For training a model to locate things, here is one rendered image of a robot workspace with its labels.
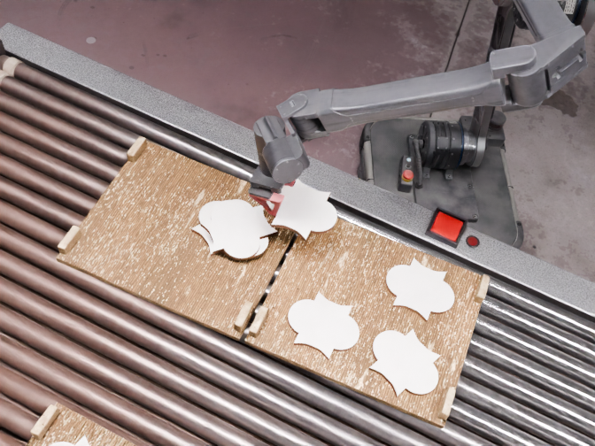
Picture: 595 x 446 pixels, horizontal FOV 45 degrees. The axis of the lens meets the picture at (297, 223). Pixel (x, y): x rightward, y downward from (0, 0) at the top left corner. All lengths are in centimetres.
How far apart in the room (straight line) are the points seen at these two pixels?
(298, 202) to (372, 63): 191
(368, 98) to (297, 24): 217
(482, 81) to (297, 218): 45
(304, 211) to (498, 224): 125
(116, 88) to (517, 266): 103
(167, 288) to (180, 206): 20
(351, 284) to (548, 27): 62
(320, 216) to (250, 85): 173
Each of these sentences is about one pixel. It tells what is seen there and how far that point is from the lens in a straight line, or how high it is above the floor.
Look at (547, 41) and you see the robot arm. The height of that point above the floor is 149.
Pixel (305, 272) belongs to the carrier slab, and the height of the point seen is 94.
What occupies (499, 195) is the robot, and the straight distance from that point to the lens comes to 263.
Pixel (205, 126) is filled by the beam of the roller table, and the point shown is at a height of 92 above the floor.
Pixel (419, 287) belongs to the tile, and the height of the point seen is 95.
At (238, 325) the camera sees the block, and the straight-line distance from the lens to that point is 139.
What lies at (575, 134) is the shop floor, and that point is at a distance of 331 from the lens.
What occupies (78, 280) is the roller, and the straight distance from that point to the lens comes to 151.
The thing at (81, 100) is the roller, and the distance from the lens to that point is 180.
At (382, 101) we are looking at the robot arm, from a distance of 122.
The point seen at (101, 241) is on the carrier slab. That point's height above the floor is 94.
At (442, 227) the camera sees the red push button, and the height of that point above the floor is 93.
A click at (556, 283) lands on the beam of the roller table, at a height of 92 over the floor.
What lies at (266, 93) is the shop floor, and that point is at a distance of 306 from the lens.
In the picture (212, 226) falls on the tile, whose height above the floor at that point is 97.
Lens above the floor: 222
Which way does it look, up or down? 56 degrees down
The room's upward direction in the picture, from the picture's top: 10 degrees clockwise
